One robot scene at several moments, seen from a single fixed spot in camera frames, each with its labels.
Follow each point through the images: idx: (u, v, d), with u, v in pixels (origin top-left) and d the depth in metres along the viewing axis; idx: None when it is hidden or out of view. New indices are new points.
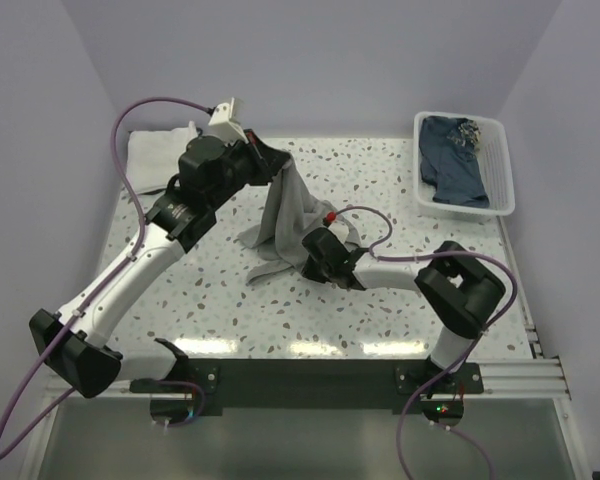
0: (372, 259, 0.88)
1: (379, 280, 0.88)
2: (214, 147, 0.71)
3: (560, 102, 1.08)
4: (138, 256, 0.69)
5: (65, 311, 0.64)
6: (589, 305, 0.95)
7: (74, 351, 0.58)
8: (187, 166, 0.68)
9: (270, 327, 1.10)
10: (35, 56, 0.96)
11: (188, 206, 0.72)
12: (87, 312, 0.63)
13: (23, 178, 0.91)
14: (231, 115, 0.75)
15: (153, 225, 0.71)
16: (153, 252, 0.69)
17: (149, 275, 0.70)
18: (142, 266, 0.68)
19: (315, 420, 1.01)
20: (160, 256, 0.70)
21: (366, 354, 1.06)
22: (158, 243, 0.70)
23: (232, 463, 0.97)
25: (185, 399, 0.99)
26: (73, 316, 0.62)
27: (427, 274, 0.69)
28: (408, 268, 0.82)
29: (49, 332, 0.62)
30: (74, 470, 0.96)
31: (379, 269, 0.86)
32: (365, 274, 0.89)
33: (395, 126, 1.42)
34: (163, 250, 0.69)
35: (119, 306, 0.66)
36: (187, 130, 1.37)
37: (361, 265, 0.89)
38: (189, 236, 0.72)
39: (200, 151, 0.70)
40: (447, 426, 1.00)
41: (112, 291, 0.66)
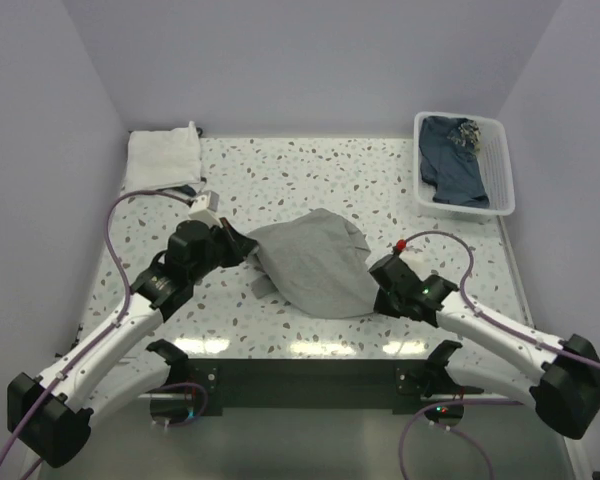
0: (470, 311, 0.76)
1: (471, 335, 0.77)
2: (200, 228, 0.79)
3: (562, 100, 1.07)
4: (122, 323, 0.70)
5: (47, 374, 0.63)
6: (589, 306, 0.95)
7: (54, 413, 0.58)
8: (176, 241, 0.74)
9: (270, 327, 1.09)
10: (34, 54, 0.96)
11: (170, 280, 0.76)
12: (69, 376, 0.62)
13: (23, 176, 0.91)
14: (209, 204, 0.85)
15: (138, 295, 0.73)
16: (137, 319, 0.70)
17: (131, 342, 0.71)
18: (126, 333, 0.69)
19: (316, 420, 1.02)
20: (143, 325, 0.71)
21: (366, 354, 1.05)
22: (142, 311, 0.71)
23: (232, 464, 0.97)
25: (185, 399, 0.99)
26: (55, 380, 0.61)
27: (550, 375, 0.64)
28: (525, 351, 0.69)
29: (26, 397, 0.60)
30: (75, 471, 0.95)
31: (478, 328, 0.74)
32: (451, 320, 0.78)
33: (395, 126, 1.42)
34: (145, 319, 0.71)
35: (100, 370, 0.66)
36: (187, 130, 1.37)
37: (451, 311, 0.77)
38: (169, 304, 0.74)
39: (191, 231, 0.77)
40: (447, 426, 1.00)
41: (98, 353, 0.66)
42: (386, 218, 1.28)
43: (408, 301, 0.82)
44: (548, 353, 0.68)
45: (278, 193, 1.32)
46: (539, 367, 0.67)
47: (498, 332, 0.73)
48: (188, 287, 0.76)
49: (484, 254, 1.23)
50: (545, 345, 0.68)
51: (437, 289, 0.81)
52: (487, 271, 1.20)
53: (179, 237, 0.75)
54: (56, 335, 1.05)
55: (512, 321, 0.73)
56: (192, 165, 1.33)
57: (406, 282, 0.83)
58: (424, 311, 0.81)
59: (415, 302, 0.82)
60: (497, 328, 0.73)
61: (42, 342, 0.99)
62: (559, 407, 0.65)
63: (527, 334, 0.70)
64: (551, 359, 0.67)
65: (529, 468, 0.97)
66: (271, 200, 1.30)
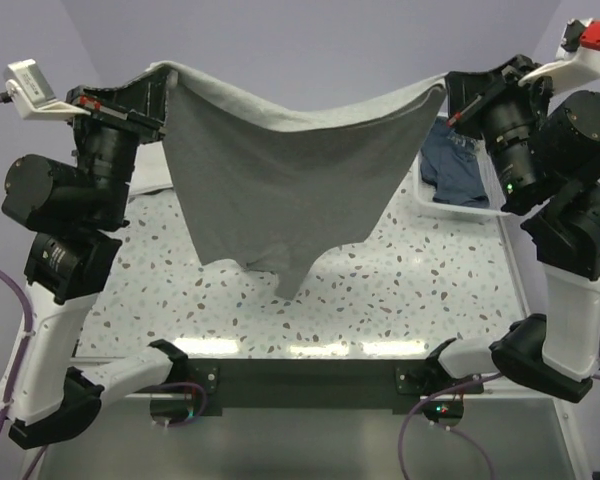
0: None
1: (566, 302, 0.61)
2: (35, 175, 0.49)
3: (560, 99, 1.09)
4: (35, 332, 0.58)
5: None
6: None
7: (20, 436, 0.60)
8: (12, 215, 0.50)
9: (271, 327, 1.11)
10: None
11: (66, 245, 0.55)
12: (16, 399, 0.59)
13: None
14: (33, 99, 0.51)
15: (37, 284, 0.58)
16: (49, 323, 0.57)
17: (63, 339, 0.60)
18: (44, 341, 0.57)
19: (316, 418, 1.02)
20: (60, 322, 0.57)
21: (366, 354, 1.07)
22: (49, 311, 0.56)
23: (231, 464, 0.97)
25: (185, 399, 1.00)
26: (4, 407, 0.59)
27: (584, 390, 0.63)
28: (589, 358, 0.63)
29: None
30: (73, 472, 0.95)
31: (590, 314, 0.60)
32: (579, 284, 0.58)
33: None
34: (60, 316, 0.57)
35: (46, 381, 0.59)
36: None
37: (595, 290, 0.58)
38: (79, 275, 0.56)
39: (25, 176, 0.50)
40: (447, 426, 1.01)
41: (27, 373, 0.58)
42: (386, 218, 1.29)
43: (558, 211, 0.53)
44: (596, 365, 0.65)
45: None
46: (580, 380, 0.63)
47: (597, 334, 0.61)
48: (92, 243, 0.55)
49: (484, 254, 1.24)
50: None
51: None
52: (487, 271, 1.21)
53: (14, 204, 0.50)
54: None
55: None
56: None
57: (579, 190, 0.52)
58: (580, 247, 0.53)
59: (561, 221, 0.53)
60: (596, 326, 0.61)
61: None
62: (542, 379, 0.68)
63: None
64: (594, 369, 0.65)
65: (531, 468, 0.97)
66: None
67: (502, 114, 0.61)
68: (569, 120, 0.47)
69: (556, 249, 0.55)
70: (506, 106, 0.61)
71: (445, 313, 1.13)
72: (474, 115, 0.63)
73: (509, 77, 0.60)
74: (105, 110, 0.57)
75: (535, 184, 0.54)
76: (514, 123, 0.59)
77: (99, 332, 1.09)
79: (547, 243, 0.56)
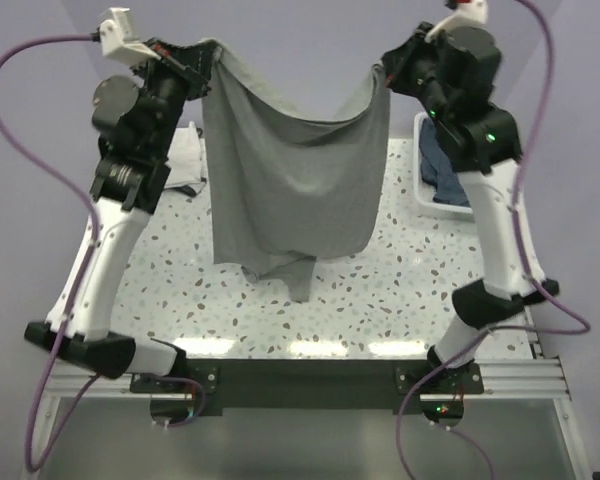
0: (508, 201, 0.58)
1: (481, 215, 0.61)
2: (124, 87, 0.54)
3: (561, 98, 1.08)
4: (100, 241, 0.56)
5: (52, 317, 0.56)
6: (589, 302, 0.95)
7: (79, 352, 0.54)
8: (100, 121, 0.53)
9: (271, 327, 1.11)
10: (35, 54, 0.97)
11: (134, 166, 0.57)
12: (75, 313, 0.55)
13: (23, 173, 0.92)
14: (124, 34, 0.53)
15: (101, 201, 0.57)
16: (116, 231, 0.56)
17: (121, 256, 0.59)
18: (109, 250, 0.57)
19: (315, 419, 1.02)
20: (126, 231, 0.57)
21: (366, 354, 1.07)
22: (117, 219, 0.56)
23: (231, 463, 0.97)
25: (185, 399, 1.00)
26: (63, 322, 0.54)
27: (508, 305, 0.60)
28: (510, 271, 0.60)
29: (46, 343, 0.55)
30: (74, 471, 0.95)
31: (496, 220, 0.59)
32: (477, 189, 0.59)
33: (395, 126, 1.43)
34: (127, 225, 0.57)
35: (105, 294, 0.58)
36: (187, 130, 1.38)
37: (490, 188, 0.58)
38: (145, 195, 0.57)
39: (112, 90, 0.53)
40: (446, 426, 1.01)
41: (91, 282, 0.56)
42: (386, 218, 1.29)
43: (456, 123, 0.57)
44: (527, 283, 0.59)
45: None
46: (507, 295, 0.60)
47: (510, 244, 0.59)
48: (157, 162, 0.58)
49: None
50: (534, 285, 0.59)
51: (507, 131, 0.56)
52: None
53: (102, 113, 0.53)
54: None
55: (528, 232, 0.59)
56: (192, 165, 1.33)
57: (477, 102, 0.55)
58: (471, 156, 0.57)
59: (456, 127, 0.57)
60: (511, 233, 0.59)
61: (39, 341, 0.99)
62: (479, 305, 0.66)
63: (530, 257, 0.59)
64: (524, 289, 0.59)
65: (530, 468, 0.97)
66: None
67: (421, 64, 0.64)
68: (448, 42, 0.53)
69: (470, 168, 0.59)
70: (423, 57, 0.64)
71: (445, 313, 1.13)
72: (400, 72, 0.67)
73: (417, 36, 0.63)
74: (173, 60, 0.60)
75: (448, 106, 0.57)
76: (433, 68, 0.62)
77: None
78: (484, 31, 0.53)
79: (462, 162, 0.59)
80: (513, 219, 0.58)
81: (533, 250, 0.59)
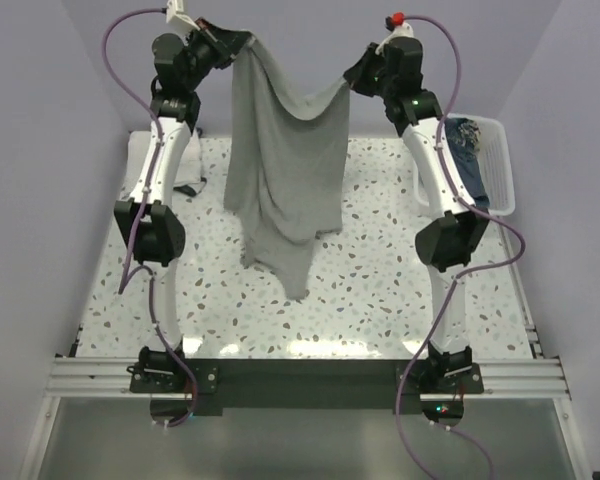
0: (433, 143, 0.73)
1: (420, 163, 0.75)
2: (175, 40, 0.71)
3: (562, 99, 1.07)
4: (164, 140, 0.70)
5: (134, 193, 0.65)
6: (589, 304, 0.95)
7: (161, 216, 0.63)
8: (161, 64, 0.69)
9: (271, 327, 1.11)
10: (37, 56, 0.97)
11: (179, 99, 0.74)
12: (153, 188, 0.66)
13: (24, 175, 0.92)
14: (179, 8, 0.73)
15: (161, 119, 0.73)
16: (175, 134, 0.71)
17: (178, 156, 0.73)
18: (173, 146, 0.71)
19: (315, 420, 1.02)
20: (180, 137, 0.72)
21: (366, 354, 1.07)
22: (173, 127, 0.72)
23: (232, 463, 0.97)
25: (185, 399, 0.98)
26: (145, 193, 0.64)
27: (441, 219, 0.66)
28: (441, 194, 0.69)
29: (130, 217, 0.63)
30: (75, 471, 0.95)
31: (427, 159, 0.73)
32: (414, 143, 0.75)
33: (395, 126, 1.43)
34: (182, 130, 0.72)
35: (170, 177, 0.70)
36: None
37: (417, 134, 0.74)
38: (190, 120, 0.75)
39: (169, 44, 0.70)
40: (447, 426, 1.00)
41: (162, 165, 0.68)
42: (386, 218, 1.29)
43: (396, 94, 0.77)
44: (456, 205, 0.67)
45: None
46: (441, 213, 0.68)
47: (440, 174, 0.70)
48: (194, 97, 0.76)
49: (483, 254, 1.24)
50: (461, 202, 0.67)
51: (429, 101, 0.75)
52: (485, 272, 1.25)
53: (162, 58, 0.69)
54: (55, 335, 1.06)
55: (454, 167, 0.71)
56: (191, 165, 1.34)
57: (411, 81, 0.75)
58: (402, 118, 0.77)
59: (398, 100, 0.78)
60: (440, 166, 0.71)
61: (40, 342, 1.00)
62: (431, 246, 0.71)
63: (456, 184, 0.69)
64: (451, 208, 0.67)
65: (530, 467, 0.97)
66: None
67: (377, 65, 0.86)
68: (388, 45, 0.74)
69: (405, 126, 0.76)
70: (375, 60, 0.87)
71: None
72: (360, 76, 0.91)
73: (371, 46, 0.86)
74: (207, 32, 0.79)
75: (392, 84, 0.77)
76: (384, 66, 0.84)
77: (101, 332, 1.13)
78: (414, 39, 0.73)
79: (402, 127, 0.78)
80: (438, 154, 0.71)
81: (460, 180, 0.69)
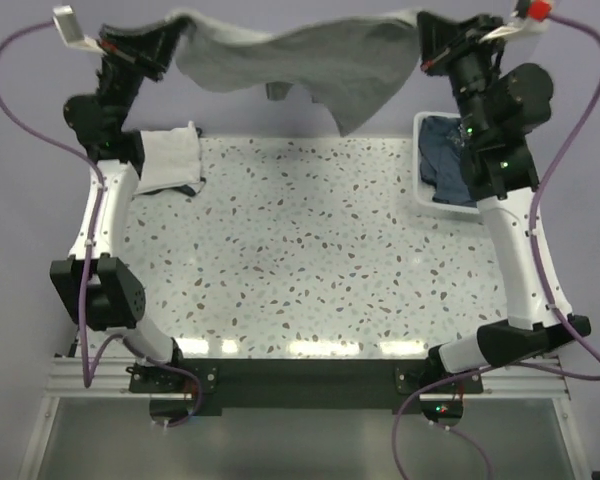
0: (525, 226, 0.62)
1: (501, 244, 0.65)
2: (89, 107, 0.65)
3: (563, 98, 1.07)
4: (106, 186, 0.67)
5: (76, 250, 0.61)
6: (589, 304, 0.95)
7: (108, 267, 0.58)
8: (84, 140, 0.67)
9: (270, 327, 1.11)
10: (36, 57, 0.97)
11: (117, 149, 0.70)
12: (98, 240, 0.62)
13: (22, 174, 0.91)
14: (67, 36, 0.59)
15: (103, 164, 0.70)
16: (119, 179, 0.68)
17: (124, 204, 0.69)
18: (116, 193, 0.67)
19: (315, 419, 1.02)
20: (125, 180, 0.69)
21: (365, 354, 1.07)
22: (116, 172, 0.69)
23: (231, 463, 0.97)
25: (185, 399, 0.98)
26: (88, 247, 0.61)
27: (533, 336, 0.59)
28: (533, 302, 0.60)
29: (74, 276, 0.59)
30: (74, 471, 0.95)
31: (517, 247, 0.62)
32: (498, 216, 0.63)
33: (394, 126, 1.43)
34: (127, 173, 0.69)
35: (116, 227, 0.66)
36: (186, 129, 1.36)
37: (505, 213, 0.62)
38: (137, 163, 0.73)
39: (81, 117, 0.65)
40: (446, 426, 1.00)
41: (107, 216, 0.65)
42: (386, 218, 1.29)
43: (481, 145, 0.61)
44: (549, 318, 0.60)
45: (279, 193, 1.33)
46: (529, 322, 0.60)
47: (533, 274, 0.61)
48: (133, 133, 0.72)
49: (484, 254, 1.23)
50: (555, 313, 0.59)
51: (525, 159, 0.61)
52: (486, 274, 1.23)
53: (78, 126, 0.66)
54: (55, 335, 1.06)
55: (550, 264, 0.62)
56: (191, 165, 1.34)
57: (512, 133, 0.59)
58: (478, 176, 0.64)
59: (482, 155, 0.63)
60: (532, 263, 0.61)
61: (40, 341, 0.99)
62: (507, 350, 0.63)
63: (551, 290, 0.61)
64: (545, 323, 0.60)
65: (529, 468, 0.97)
66: (270, 200, 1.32)
67: (468, 65, 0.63)
68: (511, 84, 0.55)
69: (487, 193, 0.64)
70: (470, 59, 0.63)
71: (445, 313, 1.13)
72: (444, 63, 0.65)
73: (474, 38, 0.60)
74: (121, 52, 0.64)
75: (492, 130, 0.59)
76: (476, 76, 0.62)
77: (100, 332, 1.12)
78: (546, 74, 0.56)
79: (478, 186, 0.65)
80: (534, 247, 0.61)
81: (556, 282, 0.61)
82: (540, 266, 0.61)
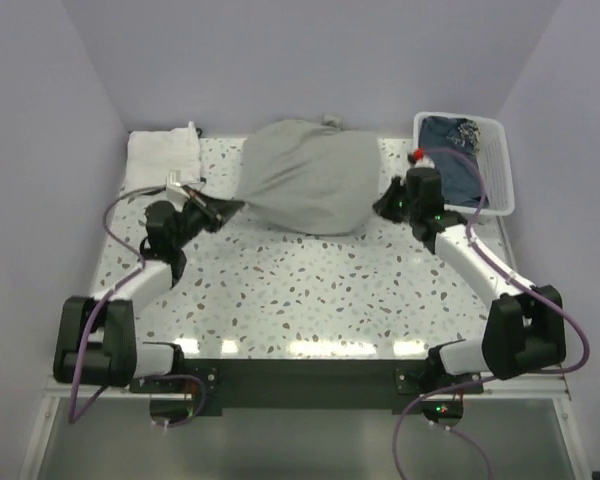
0: (465, 241, 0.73)
1: (459, 264, 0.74)
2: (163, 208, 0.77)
3: (563, 100, 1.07)
4: (146, 268, 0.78)
5: (97, 295, 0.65)
6: (589, 305, 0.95)
7: (117, 309, 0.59)
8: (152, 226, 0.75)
9: (271, 327, 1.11)
10: (36, 57, 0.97)
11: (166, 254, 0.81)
12: (120, 293, 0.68)
13: (22, 175, 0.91)
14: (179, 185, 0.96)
15: (151, 262, 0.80)
16: (158, 267, 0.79)
17: (148, 289, 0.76)
18: (151, 275, 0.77)
19: (315, 419, 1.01)
20: (160, 274, 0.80)
21: (366, 354, 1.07)
22: (159, 263, 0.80)
23: (231, 463, 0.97)
25: (185, 399, 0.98)
26: (109, 290, 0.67)
27: (502, 298, 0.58)
28: (493, 279, 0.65)
29: (82, 315, 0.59)
30: (74, 471, 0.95)
31: (465, 254, 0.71)
32: (446, 250, 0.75)
33: (395, 127, 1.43)
34: (165, 267, 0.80)
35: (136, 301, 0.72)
36: (187, 130, 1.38)
37: (448, 237, 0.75)
38: (174, 274, 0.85)
39: (159, 209, 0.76)
40: (447, 426, 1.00)
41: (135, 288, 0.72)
42: (386, 218, 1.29)
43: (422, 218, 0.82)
44: (513, 288, 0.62)
45: None
46: None
47: (482, 263, 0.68)
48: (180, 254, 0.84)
49: None
50: (515, 282, 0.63)
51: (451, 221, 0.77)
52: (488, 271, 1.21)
53: (153, 221, 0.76)
54: (55, 335, 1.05)
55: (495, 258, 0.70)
56: (192, 165, 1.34)
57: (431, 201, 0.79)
58: (427, 235, 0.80)
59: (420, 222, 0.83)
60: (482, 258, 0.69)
61: (39, 342, 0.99)
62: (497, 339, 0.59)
63: (504, 268, 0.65)
64: (511, 292, 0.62)
65: (529, 468, 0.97)
66: None
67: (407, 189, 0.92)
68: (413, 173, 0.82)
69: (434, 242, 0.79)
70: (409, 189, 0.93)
71: (445, 313, 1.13)
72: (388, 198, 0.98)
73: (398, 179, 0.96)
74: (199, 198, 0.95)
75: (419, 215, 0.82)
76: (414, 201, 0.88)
77: None
78: None
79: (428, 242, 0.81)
80: (475, 247, 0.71)
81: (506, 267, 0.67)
82: (486, 255, 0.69)
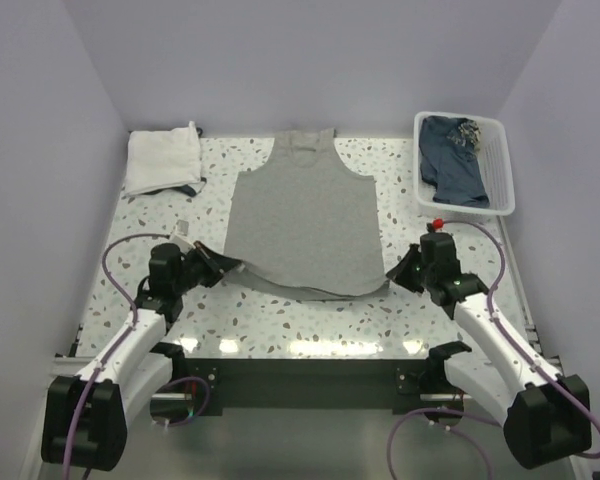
0: (487, 315, 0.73)
1: (480, 339, 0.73)
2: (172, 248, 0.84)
3: (564, 99, 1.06)
4: (137, 325, 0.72)
5: (84, 371, 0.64)
6: (589, 305, 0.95)
7: (104, 395, 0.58)
8: (153, 263, 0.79)
9: (271, 327, 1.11)
10: (35, 57, 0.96)
11: (162, 296, 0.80)
12: (107, 366, 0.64)
13: (21, 174, 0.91)
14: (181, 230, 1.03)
15: (142, 308, 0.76)
16: (149, 323, 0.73)
17: (142, 349, 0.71)
18: (144, 333, 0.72)
19: (314, 419, 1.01)
20: (154, 326, 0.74)
21: (366, 354, 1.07)
22: (151, 317, 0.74)
23: (231, 463, 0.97)
25: (185, 399, 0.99)
26: (95, 369, 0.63)
27: (529, 394, 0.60)
28: (519, 365, 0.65)
29: (68, 398, 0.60)
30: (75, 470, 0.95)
31: (489, 332, 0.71)
32: (467, 318, 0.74)
33: (395, 126, 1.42)
34: (157, 320, 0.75)
35: (128, 367, 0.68)
36: (187, 130, 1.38)
37: (469, 309, 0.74)
38: (169, 319, 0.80)
39: (163, 250, 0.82)
40: (446, 425, 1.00)
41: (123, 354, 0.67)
42: (386, 218, 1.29)
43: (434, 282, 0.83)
44: (539, 378, 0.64)
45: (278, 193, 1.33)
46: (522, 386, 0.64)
47: (508, 343, 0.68)
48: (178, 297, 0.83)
49: (484, 254, 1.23)
50: (540, 372, 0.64)
51: (470, 287, 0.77)
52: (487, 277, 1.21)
53: (156, 259, 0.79)
54: (55, 335, 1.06)
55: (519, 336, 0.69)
56: (191, 164, 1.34)
57: (449, 267, 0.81)
58: (445, 299, 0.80)
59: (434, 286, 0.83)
60: (506, 339, 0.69)
61: (39, 342, 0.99)
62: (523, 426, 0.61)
63: (529, 354, 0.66)
64: (539, 383, 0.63)
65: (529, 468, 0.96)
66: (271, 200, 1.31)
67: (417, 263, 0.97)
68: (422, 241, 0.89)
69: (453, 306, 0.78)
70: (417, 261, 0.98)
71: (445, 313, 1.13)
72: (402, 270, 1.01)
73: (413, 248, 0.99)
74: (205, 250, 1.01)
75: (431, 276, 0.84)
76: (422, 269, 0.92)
77: (101, 332, 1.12)
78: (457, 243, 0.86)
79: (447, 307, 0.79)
80: (498, 325, 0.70)
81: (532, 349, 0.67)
82: (509, 334, 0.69)
